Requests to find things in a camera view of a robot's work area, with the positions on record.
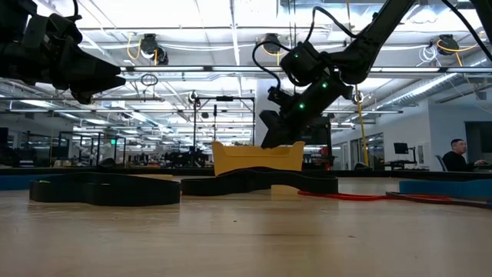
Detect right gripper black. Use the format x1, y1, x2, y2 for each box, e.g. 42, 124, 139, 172
259, 92, 327, 150

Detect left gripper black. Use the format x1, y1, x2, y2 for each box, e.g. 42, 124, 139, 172
0, 13, 127, 105

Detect wide black rubber band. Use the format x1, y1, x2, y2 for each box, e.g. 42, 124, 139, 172
180, 166, 339, 197
29, 172, 181, 207

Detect thin dark rubber band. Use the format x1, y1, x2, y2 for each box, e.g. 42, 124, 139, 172
385, 191, 492, 211

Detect yellow plastic bin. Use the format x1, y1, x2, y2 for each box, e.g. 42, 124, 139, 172
211, 140, 306, 177

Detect red rubber band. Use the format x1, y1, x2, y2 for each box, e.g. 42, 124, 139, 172
297, 189, 454, 203

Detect black cabinet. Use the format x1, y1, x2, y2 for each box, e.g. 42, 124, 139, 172
299, 115, 333, 171

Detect white column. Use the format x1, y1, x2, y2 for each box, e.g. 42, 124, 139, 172
254, 78, 285, 147

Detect long ceiling light strip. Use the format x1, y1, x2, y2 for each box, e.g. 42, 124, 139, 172
121, 65, 492, 74

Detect yellow pole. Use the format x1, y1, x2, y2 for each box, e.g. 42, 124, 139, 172
354, 85, 371, 167

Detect office desk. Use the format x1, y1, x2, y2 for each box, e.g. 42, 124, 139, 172
383, 159, 431, 172

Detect person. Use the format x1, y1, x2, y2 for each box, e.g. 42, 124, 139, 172
441, 138, 490, 172

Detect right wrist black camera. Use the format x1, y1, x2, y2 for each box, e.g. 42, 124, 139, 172
268, 86, 294, 113

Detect ceiling cable reel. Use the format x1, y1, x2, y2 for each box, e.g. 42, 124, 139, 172
437, 34, 460, 57
261, 32, 284, 55
138, 33, 170, 66

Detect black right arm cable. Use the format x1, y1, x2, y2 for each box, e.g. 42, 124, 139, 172
251, 40, 292, 92
440, 0, 492, 62
305, 5, 358, 43

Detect black metal gantry frame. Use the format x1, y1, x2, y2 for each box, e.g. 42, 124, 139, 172
192, 95, 257, 155

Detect black table edge rail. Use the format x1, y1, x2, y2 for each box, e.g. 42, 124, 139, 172
0, 165, 492, 182

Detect silver ventilation duct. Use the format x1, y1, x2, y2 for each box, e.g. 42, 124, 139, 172
378, 72, 460, 112

